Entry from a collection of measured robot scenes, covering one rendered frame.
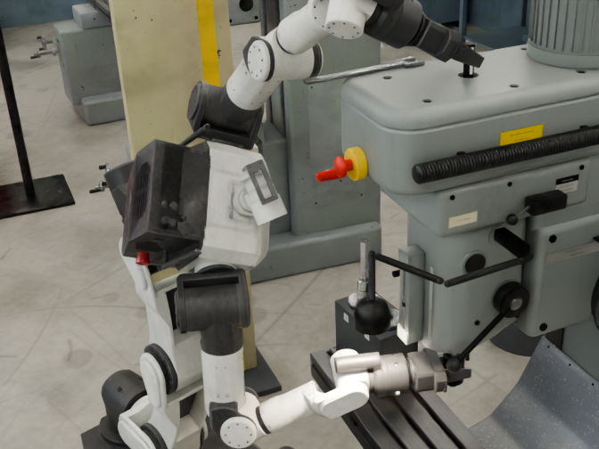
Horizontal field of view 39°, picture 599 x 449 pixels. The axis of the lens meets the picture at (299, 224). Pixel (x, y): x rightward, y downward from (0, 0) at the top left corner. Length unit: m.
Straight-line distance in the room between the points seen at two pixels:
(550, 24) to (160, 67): 1.84
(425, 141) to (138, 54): 1.88
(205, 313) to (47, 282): 3.17
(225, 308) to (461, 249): 0.49
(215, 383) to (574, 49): 0.97
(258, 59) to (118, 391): 1.39
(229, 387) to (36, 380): 2.37
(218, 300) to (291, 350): 2.33
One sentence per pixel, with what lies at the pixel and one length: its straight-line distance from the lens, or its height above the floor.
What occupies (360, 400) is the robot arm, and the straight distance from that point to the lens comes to 1.85.
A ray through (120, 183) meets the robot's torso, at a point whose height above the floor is 1.52.
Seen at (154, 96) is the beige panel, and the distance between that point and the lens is 3.24.
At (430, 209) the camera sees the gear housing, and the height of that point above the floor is 1.68.
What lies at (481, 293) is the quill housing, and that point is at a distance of 1.72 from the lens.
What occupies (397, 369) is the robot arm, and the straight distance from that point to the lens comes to 1.86.
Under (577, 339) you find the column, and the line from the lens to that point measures 2.18.
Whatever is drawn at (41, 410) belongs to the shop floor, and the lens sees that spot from 3.96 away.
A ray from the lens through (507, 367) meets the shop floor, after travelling 4.01.
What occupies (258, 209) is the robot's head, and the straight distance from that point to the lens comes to 1.73.
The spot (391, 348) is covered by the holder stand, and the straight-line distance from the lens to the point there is 2.22.
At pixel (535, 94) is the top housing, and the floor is 1.88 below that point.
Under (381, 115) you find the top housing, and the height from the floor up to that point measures 1.88.
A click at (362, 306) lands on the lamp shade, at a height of 1.47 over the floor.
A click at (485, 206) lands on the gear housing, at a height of 1.68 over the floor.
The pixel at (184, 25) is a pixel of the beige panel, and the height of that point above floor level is 1.61.
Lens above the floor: 2.38
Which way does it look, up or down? 28 degrees down
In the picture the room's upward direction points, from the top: 3 degrees counter-clockwise
